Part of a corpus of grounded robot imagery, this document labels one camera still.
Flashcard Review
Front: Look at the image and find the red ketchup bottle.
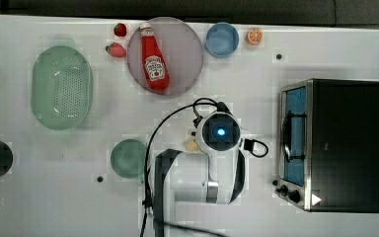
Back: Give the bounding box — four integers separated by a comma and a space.
140, 23, 170, 91

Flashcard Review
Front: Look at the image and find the green round bowl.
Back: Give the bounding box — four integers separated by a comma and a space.
111, 139, 146, 179

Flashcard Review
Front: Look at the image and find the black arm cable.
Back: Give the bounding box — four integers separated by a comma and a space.
139, 97, 219, 237

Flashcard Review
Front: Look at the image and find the peeled yellow banana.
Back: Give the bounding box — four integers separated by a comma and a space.
186, 139, 201, 153

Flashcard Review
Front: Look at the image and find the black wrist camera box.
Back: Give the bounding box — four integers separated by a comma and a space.
243, 138, 255, 152

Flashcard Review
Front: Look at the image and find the green perforated basket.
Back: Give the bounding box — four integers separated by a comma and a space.
31, 45, 93, 130

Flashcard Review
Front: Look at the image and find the orange slice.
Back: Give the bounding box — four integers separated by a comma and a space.
246, 28, 264, 45

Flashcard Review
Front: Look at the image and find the dark red strawberry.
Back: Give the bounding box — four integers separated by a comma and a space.
114, 23, 127, 37

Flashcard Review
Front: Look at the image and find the light red strawberry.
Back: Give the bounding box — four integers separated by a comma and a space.
106, 42, 126, 58

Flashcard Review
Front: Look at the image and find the grey round plate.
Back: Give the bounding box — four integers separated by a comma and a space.
126, 17, 203, 96

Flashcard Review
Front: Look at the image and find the black toaster oven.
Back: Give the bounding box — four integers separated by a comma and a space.
273, 79, 379, 213

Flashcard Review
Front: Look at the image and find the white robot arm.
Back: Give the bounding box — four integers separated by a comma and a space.
153, 112, 245, 237

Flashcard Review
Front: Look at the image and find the blue bowl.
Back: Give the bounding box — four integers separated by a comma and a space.
205, 22, 240, 58

